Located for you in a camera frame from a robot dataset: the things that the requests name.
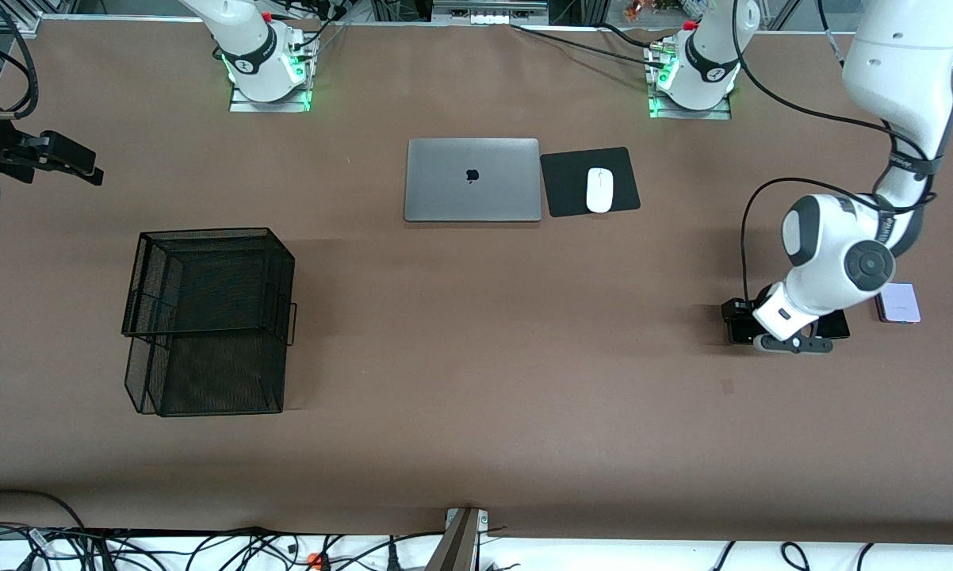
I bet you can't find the long black smartphone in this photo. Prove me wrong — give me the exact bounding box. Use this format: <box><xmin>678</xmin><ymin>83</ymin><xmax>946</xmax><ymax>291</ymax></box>
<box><xmin>814</xmin><ymin>309</ymin><xmax>852</xmax><ymax>341</ymax></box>

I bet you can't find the lavender flip phone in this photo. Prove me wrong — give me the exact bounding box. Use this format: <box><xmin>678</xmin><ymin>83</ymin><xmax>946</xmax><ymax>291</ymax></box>
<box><xmin>875</xmin><ymin>283</ymin><xmax>922</xmax><ymax>324</ymax></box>

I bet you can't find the white computer mouse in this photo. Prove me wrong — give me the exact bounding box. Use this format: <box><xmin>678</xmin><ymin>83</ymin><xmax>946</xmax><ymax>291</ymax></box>
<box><xmin>587</xmin><ymin>167</ymin><xmax>614</xmax><ymax>214</ymax></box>

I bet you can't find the black mouse pad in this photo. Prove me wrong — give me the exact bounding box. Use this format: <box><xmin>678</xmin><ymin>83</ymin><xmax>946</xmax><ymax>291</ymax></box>
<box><xmin>540</xmin><ymin>147</ymin><xmax>641</xmax><ymax>218</ymax></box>

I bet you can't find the black mesh two-tier tray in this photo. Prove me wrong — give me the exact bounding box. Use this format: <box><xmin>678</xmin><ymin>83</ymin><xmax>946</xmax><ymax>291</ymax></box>
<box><xmin>121</xmin><ymin>228</ymin><xmax>297</xmax><ymax>417</ymax></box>

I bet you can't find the silver closed laptop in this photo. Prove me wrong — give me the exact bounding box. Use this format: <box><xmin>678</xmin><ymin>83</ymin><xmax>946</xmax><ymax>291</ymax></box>
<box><xmin>404</xmin><ymin>138</ymin><xmax>542</xmax><ymax>223</ymax></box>

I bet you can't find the white power strip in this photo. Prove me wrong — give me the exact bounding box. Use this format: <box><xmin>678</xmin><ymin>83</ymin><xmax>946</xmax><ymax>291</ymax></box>
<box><xmin>433</xmin><ymin>0</ymin><xmax>549</xmax><ymax>26</ymax></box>

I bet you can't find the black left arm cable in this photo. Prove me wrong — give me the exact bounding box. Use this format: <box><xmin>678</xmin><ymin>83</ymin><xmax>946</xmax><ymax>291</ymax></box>
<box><xmin>730</xmin><ymin>0</ymin><xmax>942</xmax><ymax>306</ymax></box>

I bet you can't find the aluminium frame rail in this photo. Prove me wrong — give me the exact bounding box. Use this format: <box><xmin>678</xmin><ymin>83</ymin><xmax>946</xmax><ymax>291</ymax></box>
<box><xmin>0</xmin><ymin>0</ymin><xmax>78</xmax><ymax>37</ymax></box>

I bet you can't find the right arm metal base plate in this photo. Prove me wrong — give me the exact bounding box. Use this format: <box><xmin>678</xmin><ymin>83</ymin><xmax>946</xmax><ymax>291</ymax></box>
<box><xmin>229</xmin><ymin>32</ymin><xmax>312</xmax><ymax>113</ymax></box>

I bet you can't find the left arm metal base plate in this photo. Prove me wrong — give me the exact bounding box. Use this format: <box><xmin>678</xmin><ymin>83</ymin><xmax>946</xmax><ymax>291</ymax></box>
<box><xmin>647</xmin><ymin>40</ymin><xmax>733</xmax><ymax>121</ymax></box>

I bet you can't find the black base cable bundle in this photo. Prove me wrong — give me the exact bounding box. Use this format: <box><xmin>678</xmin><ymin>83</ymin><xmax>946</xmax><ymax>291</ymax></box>
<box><xmin>286</xmin><ymin>0</ymin><xmax>347</xmax><ymax>56</ymax></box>

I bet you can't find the short black base cable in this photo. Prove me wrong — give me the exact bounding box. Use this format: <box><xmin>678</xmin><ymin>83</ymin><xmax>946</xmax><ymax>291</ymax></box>
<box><xmin>595</xmin><ymin>22</ymin><xmax>669</xmax><ymax>52</ymax></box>

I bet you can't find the long black base cable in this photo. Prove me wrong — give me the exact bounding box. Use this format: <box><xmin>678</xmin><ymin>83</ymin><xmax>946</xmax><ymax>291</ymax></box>
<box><xmin>511</xmin><ymin>24</ymin><xmax>668</xmax><ymax>69</ymax></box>

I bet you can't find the thick black floor cable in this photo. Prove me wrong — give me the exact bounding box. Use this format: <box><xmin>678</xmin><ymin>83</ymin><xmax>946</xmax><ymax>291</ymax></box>
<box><xmin>0</xmin><ymin>489</ymin><xmax>89</xmax><ymax>532</ymax></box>

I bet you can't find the black frame post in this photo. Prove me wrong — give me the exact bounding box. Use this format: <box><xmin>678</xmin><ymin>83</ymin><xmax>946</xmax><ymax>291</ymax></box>
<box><xmin>369</xmin><ymin>0</ymin><xmax>434</xmax><ymax>25</ymax></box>

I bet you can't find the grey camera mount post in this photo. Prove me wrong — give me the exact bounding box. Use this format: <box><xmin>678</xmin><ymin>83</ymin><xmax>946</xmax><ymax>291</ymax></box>
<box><xmin>425</xmin><ymin>508</ymin><xmax>489</xmax><ymax>571</ymax></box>

